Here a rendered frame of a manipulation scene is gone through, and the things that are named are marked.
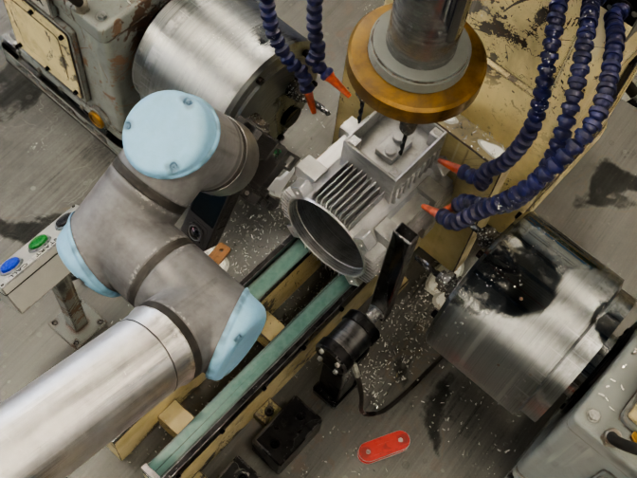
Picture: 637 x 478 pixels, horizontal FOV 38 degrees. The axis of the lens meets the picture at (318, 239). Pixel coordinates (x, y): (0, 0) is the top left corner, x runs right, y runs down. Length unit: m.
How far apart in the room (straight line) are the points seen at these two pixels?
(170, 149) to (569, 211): 1.01
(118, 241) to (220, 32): 0.56
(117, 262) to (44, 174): 0.81
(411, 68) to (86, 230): 0.45
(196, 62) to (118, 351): 0.66
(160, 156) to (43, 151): 0.86
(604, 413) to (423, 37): 0.52
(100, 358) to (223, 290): 0.14
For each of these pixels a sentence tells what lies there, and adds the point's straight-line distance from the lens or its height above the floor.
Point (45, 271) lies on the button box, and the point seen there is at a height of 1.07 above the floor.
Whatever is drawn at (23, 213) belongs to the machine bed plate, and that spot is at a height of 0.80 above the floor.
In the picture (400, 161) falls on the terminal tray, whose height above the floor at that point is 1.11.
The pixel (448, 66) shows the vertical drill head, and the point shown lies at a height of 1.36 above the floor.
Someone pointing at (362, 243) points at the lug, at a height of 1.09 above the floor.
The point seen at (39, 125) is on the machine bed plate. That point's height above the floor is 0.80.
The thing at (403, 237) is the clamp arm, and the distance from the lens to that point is 1.15.
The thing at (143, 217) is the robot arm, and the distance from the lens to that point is 0.94.
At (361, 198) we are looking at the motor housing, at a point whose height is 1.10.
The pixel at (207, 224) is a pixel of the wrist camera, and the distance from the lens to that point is 1.13.
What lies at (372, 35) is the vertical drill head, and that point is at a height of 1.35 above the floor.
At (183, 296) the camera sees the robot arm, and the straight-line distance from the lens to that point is 0.90.
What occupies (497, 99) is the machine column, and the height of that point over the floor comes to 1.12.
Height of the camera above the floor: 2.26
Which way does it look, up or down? 62 degrees down
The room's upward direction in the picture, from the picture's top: 9 degrees clockwise
